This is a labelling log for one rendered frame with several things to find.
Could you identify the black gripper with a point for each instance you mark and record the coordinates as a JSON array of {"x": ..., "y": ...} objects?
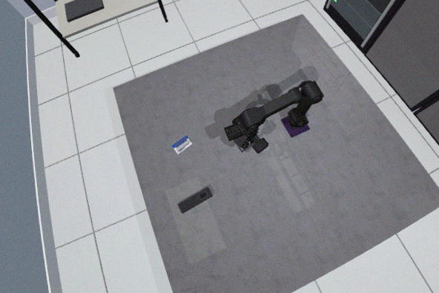
[{"x": 260, "y": 145}]

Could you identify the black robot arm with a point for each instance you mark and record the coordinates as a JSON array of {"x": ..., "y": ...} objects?
[{"x": 250, "y": 119}]

